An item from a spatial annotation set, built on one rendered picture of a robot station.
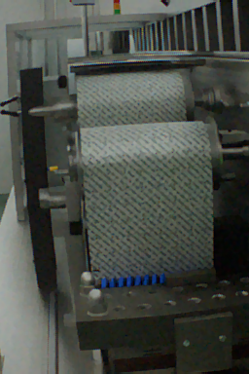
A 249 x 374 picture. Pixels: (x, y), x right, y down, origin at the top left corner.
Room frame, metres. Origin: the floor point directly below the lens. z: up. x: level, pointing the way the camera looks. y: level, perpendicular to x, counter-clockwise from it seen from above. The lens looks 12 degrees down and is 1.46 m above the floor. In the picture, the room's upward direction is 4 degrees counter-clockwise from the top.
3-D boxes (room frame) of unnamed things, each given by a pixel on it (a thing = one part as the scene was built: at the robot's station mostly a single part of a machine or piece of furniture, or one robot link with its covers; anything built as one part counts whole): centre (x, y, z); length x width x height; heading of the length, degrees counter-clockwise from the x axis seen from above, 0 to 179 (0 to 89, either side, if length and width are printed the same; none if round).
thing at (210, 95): (1.53, -0.19, 1.33); 0.07 x 0.07 x 0.07; 5
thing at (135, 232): (1.21, -0.04, 1.11); 0.23 x 0.01 x 0.18; 95
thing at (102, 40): (1.98, 0.04, 1.50); 0.14 x 0.14 x 0.06
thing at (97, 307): (1.03, 0.06, 1.05); 0.04 x 0.04 x 0.04
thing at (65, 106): (1.51, 0.13, 1.33); 0.06 x 0.06 x 0.06; 5
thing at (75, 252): (1.29, 0.13, 1.05); 0.06 x 0.05 x 0.31; 95
